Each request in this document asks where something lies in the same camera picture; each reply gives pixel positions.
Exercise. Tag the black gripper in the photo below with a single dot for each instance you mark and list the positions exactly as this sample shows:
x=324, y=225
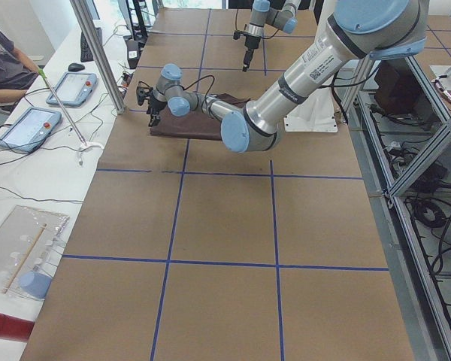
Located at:
x=249, y=42
x=155, y=104

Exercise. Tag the brown t-shirt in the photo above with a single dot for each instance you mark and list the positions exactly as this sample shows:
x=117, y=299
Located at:
x=183, y=118

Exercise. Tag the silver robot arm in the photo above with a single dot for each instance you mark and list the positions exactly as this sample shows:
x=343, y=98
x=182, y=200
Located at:
x=263, y=14
x=355, y=30

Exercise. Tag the upper blue teach pendant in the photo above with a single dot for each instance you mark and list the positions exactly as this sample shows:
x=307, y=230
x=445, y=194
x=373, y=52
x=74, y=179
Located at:
x=74, y=88

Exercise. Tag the blue teach pendant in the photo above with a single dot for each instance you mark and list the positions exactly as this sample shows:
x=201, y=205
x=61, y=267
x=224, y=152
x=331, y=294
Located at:
x=74, y=88
x=30, y=130

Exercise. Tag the black keyboard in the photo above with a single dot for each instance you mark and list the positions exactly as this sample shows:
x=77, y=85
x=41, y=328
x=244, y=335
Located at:
x=85, y=50

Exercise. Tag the black computer mouse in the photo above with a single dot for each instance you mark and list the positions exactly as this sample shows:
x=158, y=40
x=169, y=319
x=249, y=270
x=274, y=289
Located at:
x=75, y=67

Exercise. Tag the long metal rod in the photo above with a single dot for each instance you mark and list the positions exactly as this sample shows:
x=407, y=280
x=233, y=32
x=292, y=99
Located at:
x=62, y=107

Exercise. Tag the lower blue teach pendant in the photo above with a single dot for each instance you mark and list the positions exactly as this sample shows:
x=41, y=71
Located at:
x=30, y=130

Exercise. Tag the seated person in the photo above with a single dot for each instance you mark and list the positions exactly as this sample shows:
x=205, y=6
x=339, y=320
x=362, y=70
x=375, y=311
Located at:
x=17, y=71

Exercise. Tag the clear acrylic tray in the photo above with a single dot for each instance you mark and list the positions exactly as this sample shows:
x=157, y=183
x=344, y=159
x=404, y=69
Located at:
x=30, y=240

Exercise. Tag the blue cup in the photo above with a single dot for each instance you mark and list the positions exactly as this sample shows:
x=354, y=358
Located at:
x=35, y=284

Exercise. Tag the red cylinder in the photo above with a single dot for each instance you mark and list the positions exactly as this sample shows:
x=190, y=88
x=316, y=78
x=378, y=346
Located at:
x=15, y=329

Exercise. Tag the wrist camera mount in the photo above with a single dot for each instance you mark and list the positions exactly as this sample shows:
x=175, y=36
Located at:
x=143, y=94

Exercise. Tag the aluminium frame post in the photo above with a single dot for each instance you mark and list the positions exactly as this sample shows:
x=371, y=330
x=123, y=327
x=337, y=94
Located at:
x=87, y=26

